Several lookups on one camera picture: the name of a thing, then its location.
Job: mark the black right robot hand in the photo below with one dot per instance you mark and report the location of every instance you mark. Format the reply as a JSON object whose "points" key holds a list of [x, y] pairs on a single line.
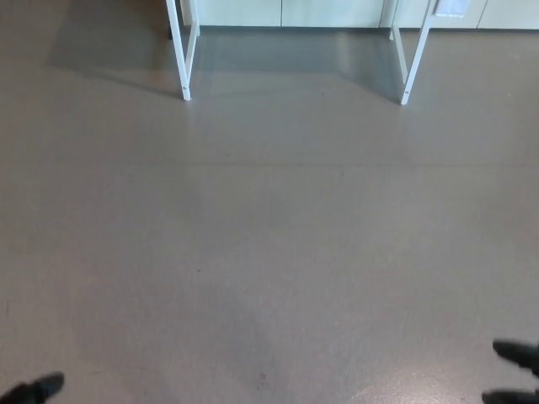
{"points": [[520, 353]]}

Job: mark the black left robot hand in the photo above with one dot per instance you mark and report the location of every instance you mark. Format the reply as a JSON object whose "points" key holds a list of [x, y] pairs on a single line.
{"points": [[35, 389]]}

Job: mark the white desk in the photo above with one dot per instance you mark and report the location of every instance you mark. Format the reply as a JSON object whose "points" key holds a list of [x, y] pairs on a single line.
{"points": [[184, 63]]}

